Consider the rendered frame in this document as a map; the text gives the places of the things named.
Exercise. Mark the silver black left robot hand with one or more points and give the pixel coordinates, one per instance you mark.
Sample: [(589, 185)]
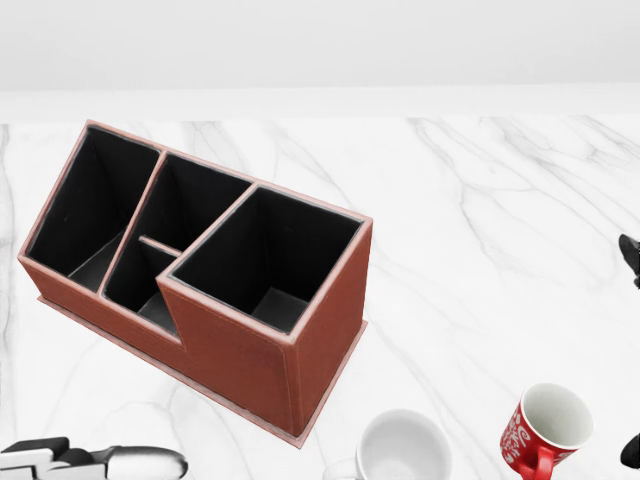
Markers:
[(125, 462)]

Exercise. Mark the red mug with white print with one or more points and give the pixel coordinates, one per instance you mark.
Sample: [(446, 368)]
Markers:
[(520, 440)]

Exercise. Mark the red-brown desk caddy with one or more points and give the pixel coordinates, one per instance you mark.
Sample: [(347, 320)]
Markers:
[(235, 360)]

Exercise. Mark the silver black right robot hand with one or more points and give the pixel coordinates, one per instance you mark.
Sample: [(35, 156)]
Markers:
[(631, 252)]

